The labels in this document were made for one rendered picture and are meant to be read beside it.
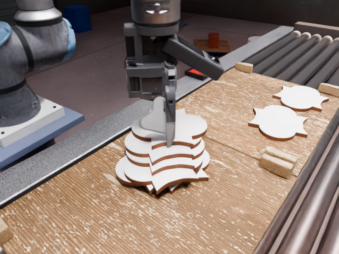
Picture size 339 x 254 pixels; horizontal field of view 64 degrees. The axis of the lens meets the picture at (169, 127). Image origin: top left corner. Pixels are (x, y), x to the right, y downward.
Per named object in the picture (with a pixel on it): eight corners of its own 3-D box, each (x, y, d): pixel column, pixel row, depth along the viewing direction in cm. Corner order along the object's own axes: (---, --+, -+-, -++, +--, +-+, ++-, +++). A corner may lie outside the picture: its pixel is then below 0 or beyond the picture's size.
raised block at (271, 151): (261, 160, 55) (264, 148, 53) (265, 154, 56) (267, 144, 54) (291, 173, 52) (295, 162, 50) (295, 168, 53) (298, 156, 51)
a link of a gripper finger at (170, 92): (164, 121, 49) (162, 72, 48) (173, 120, 50) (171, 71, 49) (165, 123, 45) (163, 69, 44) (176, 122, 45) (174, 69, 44)
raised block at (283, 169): (257, 166, 53) (260, 155, 51) (261, 162, 54) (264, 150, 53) (288, 181, 50) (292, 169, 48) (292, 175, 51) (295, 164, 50)
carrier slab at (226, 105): (156, 119, 70) (156, 114, 69) (232, 71, 97) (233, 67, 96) (295, 182, 52) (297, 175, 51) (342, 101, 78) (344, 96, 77)
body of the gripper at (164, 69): (130, 83, 53) (124, 17, 46) (175, 81, 53) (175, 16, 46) (129, 102, 46) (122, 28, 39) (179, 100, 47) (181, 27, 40)
